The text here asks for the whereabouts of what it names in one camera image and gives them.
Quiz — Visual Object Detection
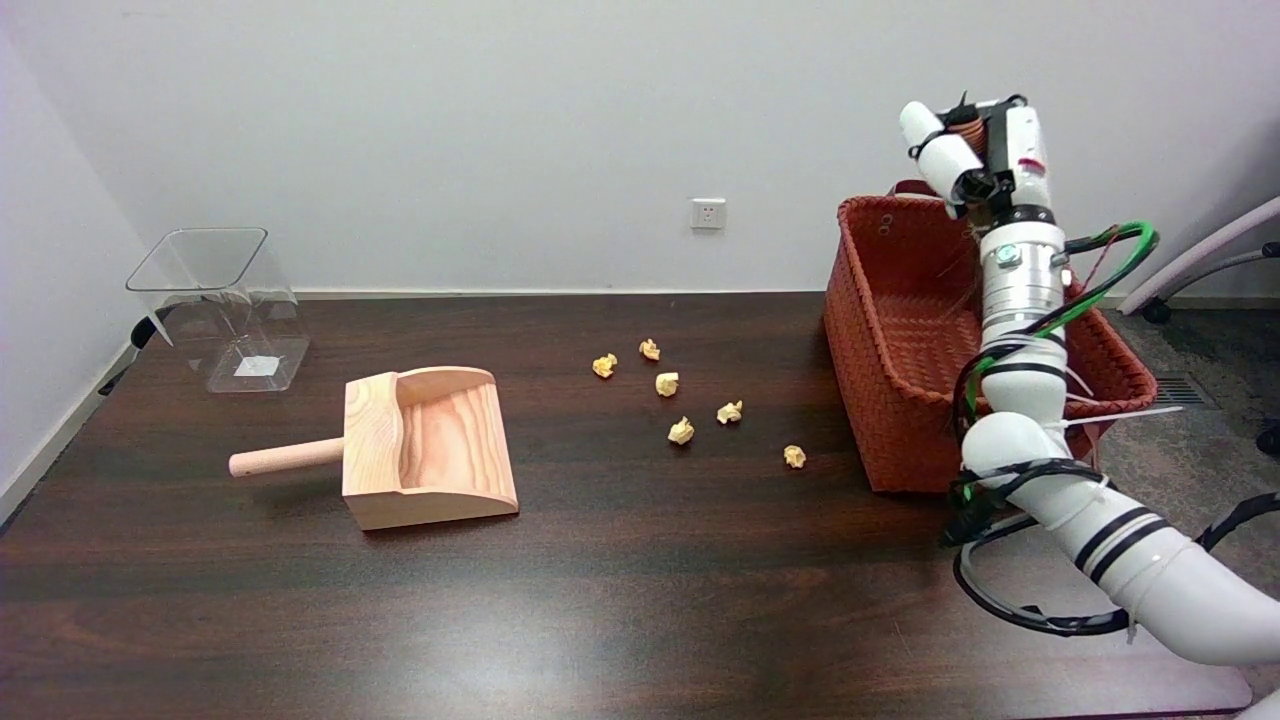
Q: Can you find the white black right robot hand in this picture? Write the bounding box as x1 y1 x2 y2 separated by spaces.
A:
898 92 1058 233

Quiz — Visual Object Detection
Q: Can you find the small broom with handle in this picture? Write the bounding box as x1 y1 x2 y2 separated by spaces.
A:
938 90 991 301

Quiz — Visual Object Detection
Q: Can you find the office chair with pale armrest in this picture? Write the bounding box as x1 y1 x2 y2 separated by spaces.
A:
1116 195 1280 457

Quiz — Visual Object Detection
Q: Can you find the red woven basket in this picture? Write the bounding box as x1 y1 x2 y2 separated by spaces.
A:
822 180 1159 496

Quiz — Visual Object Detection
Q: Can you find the grey floor vent grille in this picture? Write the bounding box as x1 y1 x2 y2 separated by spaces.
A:
1150 375 1217 412

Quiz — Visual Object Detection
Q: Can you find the wooden dustpan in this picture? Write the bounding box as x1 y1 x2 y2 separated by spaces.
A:
228 366 520 531

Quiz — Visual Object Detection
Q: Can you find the clear plastic container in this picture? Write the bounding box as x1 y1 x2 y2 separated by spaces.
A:
125 227 312 394

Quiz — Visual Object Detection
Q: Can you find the red robot cable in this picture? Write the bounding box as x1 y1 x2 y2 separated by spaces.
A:
1066 233 1123 301

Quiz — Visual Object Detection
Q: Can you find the green robot cable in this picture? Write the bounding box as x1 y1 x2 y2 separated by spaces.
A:
955 220 1161 506

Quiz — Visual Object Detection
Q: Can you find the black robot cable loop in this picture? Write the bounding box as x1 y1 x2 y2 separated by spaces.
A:
940 458 1280 638

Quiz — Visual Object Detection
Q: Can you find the black angled bracket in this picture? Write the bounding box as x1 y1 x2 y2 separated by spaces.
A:
98 305 177 397

